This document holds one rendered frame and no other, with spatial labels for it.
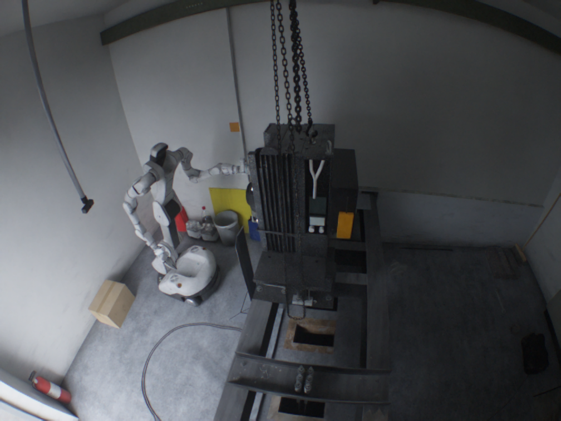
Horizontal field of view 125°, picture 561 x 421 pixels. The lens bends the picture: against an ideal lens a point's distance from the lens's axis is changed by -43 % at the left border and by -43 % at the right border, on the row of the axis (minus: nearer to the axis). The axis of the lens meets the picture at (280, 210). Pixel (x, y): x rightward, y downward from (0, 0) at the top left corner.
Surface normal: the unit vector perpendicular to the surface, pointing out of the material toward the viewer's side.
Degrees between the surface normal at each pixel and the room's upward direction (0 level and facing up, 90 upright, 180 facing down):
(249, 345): 0
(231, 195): 87
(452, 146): 90
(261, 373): 0
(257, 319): 0
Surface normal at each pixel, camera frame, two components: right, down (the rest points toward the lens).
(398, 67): -0.20, 0.61
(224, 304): -0.07, -0.79
